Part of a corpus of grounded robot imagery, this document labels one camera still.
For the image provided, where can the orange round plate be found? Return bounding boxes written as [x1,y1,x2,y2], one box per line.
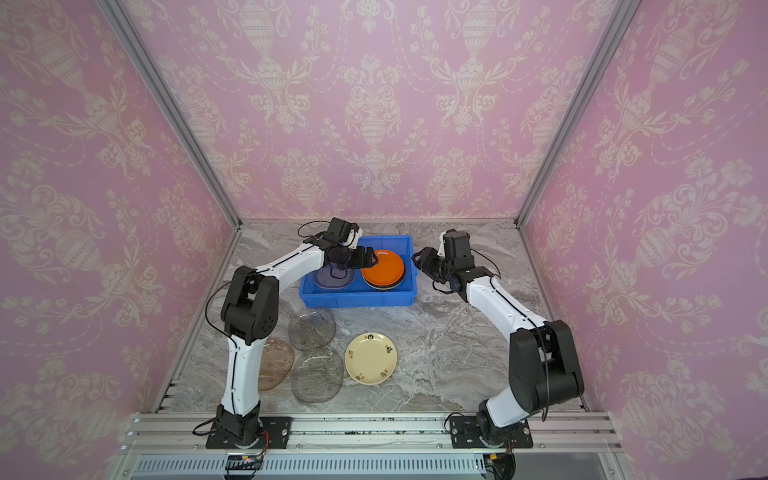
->
[361,250,406,284]

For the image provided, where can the brown glass plate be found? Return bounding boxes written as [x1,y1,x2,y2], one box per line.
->
[258,337,295,392]
[312,264,355,290]

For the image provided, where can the cream plate with flowers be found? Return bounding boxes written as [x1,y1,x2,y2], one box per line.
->
[344,332,398,386]

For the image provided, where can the grey glass plate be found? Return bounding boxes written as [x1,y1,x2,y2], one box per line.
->
[288,309,337,352]
[291,346,345,403]

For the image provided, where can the black round plate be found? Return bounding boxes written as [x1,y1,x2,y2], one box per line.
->
[363,276,405,291]

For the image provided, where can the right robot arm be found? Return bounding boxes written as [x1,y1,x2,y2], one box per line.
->
[411,229,585,446]

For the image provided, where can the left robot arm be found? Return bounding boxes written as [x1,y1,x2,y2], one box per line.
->
[212,217,378,449]

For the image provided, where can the blue plastic bin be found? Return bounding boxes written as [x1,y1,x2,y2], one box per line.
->
[299,235,418,309]

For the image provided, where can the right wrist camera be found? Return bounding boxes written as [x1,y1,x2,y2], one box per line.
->
[438,230,448,259]

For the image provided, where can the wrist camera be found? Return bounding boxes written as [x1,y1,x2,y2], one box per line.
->
[438,230,448,259]
[342,224,362,250]

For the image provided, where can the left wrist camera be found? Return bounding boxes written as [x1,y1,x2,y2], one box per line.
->
[342,224,362,250]

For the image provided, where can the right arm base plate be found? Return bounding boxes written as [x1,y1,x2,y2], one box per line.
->
[443,412,534,450]

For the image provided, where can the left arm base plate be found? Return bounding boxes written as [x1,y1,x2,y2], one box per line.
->
[205,416,293,451]

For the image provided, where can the aluminium front rail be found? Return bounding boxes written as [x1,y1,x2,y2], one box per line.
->
[107,412,632,479]

